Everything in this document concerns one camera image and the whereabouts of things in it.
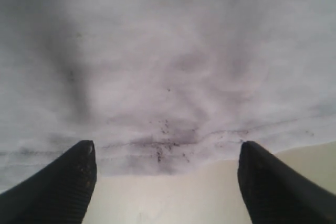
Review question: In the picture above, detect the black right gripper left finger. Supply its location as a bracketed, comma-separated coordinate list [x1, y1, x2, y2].
[1, 140, 97, 223]

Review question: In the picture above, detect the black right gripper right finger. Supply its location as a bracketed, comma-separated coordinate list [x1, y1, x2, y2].
[237, 141, 335, 223]

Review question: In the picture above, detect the white t-shirt red print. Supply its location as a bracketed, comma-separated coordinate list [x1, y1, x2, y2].
[1, 0, 335, 191]

